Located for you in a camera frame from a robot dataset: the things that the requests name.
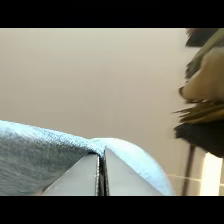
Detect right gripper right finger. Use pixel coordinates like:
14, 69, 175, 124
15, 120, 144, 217
103, 145, 165, 197

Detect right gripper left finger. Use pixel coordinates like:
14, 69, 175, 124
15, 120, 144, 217
42, 152, 101, 197

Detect blue jeans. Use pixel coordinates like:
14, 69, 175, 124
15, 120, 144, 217
0, 119, 177, 197

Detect brown clothes hanger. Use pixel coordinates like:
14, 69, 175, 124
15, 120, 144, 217
173, 28, 224, 126

